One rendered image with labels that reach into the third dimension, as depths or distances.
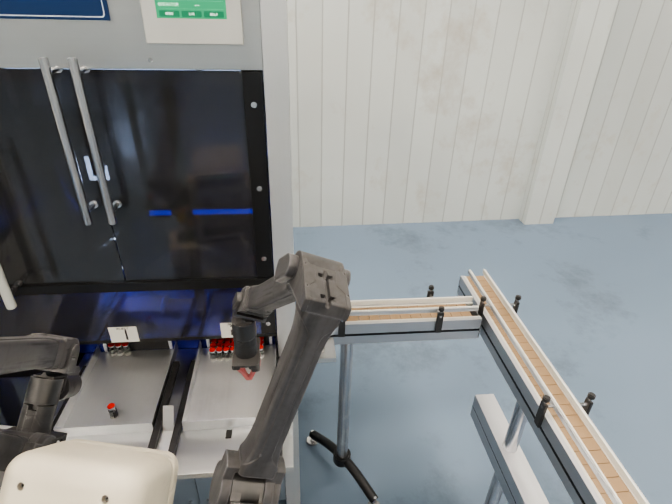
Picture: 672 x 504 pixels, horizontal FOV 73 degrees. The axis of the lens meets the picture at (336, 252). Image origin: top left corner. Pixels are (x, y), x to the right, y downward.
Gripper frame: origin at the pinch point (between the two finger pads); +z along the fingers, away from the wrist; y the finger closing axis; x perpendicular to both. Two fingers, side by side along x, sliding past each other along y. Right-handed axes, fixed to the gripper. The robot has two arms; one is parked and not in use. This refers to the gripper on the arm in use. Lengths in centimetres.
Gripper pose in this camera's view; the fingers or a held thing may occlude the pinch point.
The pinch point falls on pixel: (248, 377)
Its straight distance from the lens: 126.7
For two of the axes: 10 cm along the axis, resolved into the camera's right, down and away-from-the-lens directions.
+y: -1.0, -5.1, 8.5
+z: -0.3, 8.6, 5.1
